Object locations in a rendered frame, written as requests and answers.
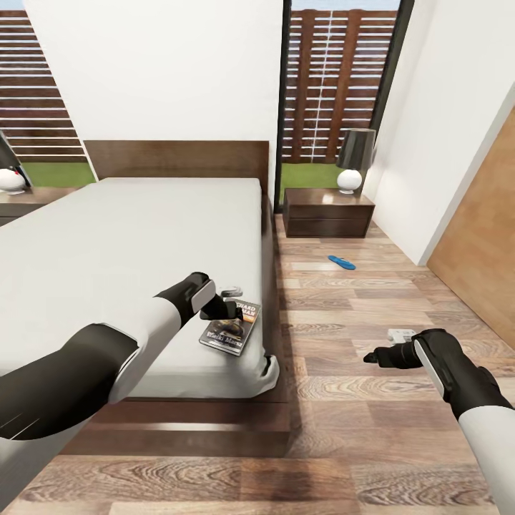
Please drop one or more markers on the sandal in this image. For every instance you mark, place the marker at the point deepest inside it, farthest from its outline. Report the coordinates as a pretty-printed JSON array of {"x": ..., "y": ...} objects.
[{"x": 342, "y": 263}]

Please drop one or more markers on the hardback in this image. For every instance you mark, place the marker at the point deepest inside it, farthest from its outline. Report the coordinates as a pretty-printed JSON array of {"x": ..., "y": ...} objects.
[{"x": 231, "y": 335}]

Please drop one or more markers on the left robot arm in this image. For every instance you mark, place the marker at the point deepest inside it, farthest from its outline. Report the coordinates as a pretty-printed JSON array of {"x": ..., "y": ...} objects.
[{"x": 45, "y": 404}]

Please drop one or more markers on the sliding door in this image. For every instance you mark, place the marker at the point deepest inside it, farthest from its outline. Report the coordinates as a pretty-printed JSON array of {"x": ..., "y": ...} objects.
[{"x": 475, "y": 256}]

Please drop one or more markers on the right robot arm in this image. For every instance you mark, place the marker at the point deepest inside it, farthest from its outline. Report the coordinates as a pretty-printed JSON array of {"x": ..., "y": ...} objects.
[{"x": 485, "y": 416}]

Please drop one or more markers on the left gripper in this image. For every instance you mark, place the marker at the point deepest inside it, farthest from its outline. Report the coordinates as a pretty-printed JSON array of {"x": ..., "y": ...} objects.
[{"x": 226, "y": 310}]

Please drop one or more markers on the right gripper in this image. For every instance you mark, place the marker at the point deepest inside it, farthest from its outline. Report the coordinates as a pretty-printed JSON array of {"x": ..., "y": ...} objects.
[{"x": 388, "y": 357}]

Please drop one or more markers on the bed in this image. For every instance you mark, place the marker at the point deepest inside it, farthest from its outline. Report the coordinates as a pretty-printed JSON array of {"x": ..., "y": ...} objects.
[{"x": 161, "y": 210}]

